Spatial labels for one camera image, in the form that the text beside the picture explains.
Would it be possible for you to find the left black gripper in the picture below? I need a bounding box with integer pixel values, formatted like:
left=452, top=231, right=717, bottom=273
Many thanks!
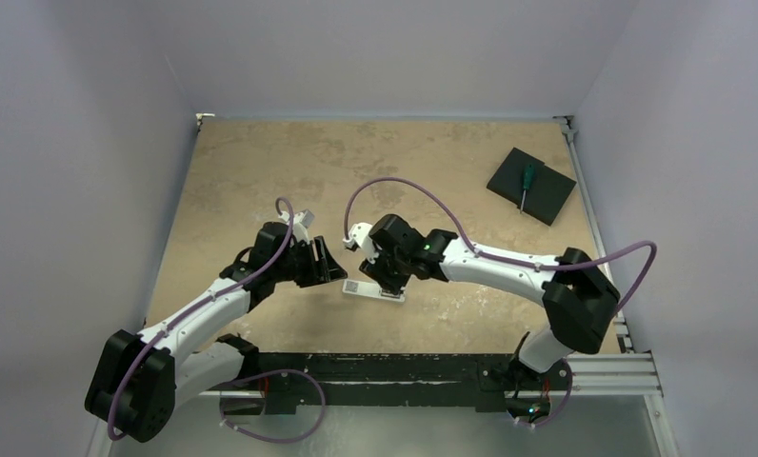
left=271, top=235, right=345, bottom=288

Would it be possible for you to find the white remote control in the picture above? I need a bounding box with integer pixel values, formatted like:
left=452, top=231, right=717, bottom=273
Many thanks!
left=342, top=279, right=406, bottom=303

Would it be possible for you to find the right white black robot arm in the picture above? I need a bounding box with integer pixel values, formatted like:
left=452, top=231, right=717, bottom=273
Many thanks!
left=344, top=214, right=620, bottom=387

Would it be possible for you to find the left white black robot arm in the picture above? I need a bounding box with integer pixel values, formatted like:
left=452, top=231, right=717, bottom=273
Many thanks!
left=85, top=222, right=348, bottom=443

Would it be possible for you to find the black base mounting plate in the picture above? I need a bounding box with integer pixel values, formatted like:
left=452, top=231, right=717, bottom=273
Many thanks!
left=238, top=352, right=571, bottom=414

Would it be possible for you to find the black foam block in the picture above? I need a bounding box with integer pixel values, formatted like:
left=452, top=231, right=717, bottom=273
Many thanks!
left=486, top=148, right=576, bottom=226

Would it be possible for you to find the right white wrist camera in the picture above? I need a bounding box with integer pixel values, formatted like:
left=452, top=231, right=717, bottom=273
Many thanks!
left=343, top=223, right=375, bottom=257

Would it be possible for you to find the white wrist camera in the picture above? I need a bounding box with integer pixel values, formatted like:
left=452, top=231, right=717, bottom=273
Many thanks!
left=290, top=209, right=314, bottom=244
left=343, top=223, right=375, bottom=257

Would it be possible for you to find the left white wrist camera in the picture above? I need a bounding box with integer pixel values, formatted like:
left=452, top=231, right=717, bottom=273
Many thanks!
left=290, top=209, right=314, bottom=244

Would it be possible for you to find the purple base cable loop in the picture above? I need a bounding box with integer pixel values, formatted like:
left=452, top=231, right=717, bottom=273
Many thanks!
left=218, top=368, right=328, bottom=446

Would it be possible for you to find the green handled screwdriver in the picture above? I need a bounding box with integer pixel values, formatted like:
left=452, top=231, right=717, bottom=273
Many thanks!
left=519, top=164, right=536, bottom=213

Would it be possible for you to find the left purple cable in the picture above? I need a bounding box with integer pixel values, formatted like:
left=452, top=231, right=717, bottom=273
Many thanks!
left=106, top=196, right=295, bottom=443

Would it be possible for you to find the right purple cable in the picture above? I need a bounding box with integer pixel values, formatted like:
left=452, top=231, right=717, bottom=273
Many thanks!
left=343, top=177, right=659, bottom=317

